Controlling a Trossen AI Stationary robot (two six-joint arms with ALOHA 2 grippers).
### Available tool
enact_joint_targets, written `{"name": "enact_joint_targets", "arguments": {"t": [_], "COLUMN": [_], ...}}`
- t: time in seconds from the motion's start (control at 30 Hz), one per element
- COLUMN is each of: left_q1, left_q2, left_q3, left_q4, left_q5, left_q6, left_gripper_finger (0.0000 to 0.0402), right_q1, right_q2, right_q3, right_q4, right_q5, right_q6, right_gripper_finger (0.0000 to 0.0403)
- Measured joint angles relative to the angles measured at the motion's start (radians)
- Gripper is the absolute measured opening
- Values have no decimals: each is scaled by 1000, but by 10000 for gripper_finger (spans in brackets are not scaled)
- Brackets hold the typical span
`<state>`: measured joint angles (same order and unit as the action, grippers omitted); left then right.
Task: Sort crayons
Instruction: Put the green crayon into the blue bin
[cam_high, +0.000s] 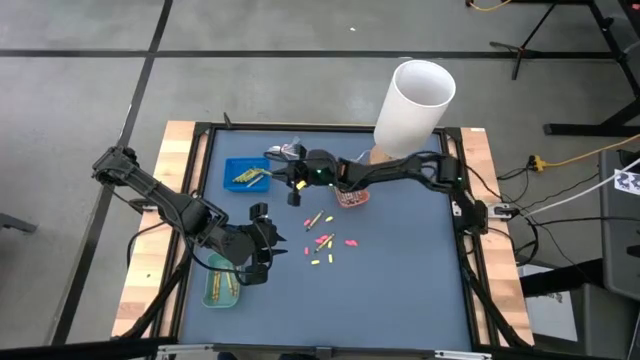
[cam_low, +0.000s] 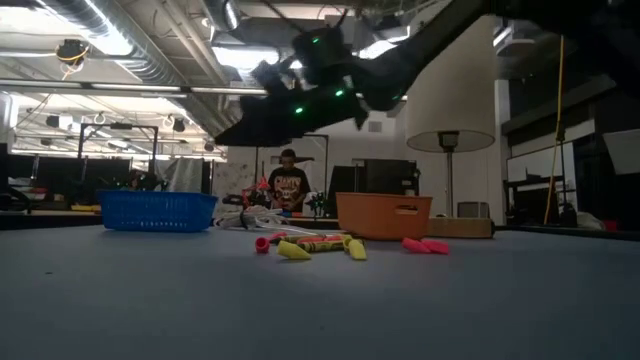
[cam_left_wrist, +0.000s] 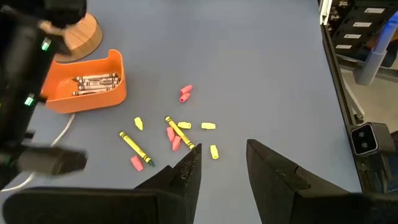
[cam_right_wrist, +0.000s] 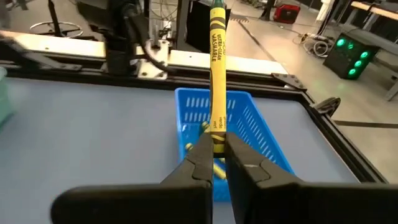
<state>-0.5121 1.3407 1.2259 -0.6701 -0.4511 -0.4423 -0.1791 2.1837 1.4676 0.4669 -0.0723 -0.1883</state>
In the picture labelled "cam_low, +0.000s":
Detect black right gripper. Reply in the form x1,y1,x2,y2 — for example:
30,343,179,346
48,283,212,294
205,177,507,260
214,78,371,148

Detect red black device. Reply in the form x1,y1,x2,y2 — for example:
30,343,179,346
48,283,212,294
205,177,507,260
241,175,274,207

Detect person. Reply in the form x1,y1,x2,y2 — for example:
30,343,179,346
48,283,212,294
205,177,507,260
267,148,312,214

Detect grey hanging cloth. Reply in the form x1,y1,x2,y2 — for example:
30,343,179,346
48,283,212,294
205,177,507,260
158,156,205,194

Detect green-tipped yellow crayon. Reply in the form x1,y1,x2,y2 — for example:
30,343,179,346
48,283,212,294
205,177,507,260
279,232,354,245
297,239,351,253

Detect yellow eraser cap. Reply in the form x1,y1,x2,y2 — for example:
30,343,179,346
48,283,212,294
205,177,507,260
275,240,313,262
346,237,369,262

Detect black monitor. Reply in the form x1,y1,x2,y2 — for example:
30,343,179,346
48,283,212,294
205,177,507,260
325,158,420,221

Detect blue plastic mesh basket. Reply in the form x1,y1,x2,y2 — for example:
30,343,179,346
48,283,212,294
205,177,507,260
96,189,220,234

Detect orange plastic bin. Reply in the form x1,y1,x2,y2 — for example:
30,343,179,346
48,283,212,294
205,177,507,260
335,191,434,242

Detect white cylindrical lamp shade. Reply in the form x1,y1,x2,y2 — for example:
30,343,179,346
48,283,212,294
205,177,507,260
403,13,497,154

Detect metal lamp pole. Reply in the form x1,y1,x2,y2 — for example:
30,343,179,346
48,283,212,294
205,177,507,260
437,130,460,219

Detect grey speaker box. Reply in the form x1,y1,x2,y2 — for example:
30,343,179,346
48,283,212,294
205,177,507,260
456,200,492,219

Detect white board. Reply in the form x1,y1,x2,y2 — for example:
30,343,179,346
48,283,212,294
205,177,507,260
506,142,576,189

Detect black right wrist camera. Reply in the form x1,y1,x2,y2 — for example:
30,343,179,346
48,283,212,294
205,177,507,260
251,60,302,97

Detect black gantry frame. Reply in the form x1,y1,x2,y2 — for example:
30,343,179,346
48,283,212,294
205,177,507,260
253,131,331,201

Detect white lamp cable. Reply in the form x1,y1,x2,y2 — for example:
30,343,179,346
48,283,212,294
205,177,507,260
213,203,334,237

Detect silver ceiling duct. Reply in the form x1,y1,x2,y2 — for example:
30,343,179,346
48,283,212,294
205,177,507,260
199,0,242,34
29,0,221,91

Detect black yellow cable reel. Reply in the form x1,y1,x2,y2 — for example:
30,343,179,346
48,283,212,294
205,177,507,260
53,38,92,67

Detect yellow power cord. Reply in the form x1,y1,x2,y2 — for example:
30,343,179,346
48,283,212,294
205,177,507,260
543,34,567,227

